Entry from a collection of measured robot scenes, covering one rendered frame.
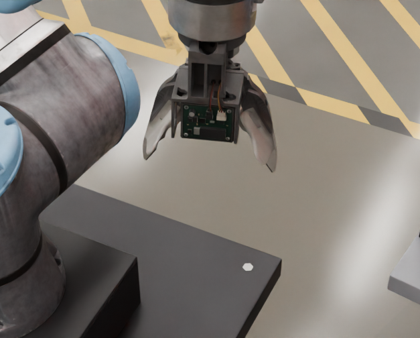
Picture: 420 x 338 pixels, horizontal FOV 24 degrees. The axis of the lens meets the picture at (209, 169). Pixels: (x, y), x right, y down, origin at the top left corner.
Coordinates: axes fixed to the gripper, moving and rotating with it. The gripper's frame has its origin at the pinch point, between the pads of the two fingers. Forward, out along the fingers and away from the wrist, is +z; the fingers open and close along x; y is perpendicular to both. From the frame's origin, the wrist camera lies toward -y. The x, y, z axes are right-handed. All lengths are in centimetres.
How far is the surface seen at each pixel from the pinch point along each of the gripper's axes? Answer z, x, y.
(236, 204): 60, 0, -61
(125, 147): 59, -26, -75
